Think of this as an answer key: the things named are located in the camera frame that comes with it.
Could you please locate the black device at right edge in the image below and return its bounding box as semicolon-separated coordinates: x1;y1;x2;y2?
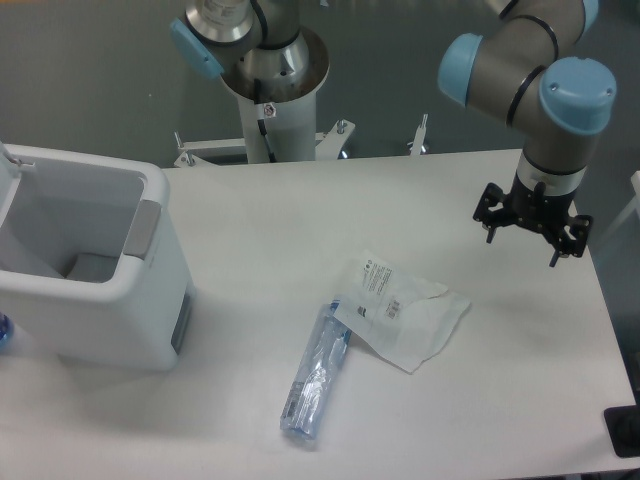
604;405;639;458

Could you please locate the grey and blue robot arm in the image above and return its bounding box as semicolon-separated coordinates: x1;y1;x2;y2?
169;1;617;259

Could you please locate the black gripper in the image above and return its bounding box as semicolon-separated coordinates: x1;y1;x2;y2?
473;180;593;268

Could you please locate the white pedestal base frame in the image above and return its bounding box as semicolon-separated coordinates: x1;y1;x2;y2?
172;113;431;168

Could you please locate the crushed clear plastic bottle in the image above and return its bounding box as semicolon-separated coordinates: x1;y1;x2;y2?
279;297;352;445

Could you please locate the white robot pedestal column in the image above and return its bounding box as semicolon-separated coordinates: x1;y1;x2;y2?
222;26;330;137

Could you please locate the black cable on pedestal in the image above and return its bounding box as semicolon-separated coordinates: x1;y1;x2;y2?
252;77;278;163

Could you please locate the white trash can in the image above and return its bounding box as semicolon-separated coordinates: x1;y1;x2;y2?
1;145;195;371

